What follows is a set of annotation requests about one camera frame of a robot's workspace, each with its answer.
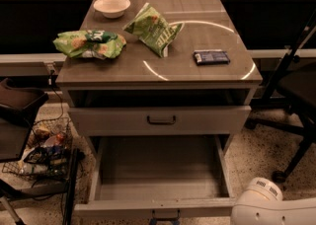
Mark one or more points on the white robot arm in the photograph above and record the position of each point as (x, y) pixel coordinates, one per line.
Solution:
(262, 203)

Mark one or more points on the grey drawer cabinet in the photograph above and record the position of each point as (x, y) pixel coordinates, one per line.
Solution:
(139, 78)

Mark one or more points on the middle grey drawer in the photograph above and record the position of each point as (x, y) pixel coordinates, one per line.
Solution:
(159, 121)

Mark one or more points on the open bottom grey drawer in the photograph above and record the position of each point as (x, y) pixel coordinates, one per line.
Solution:
(135, 175)

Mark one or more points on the dark blue snack packet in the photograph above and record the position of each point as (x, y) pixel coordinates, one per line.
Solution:
(211, 57)

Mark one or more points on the green chip bag centre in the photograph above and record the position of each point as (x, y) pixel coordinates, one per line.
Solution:
(153, 30)

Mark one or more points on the green chip bag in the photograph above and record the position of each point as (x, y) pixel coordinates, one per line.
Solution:
(90, 44)
(153, 30)

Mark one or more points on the green chip bag left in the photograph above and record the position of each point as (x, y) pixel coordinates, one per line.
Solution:
(90, 44)

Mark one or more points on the white ceramic bowl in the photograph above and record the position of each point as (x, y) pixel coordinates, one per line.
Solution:
(111, 8)

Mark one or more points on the black office chair right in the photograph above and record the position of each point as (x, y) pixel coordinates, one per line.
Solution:
(295, 91)

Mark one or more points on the black chair left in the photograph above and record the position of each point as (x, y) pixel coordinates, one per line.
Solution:
(18, 110)

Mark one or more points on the wire basket with items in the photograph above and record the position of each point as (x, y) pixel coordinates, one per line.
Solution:
(47, 153)

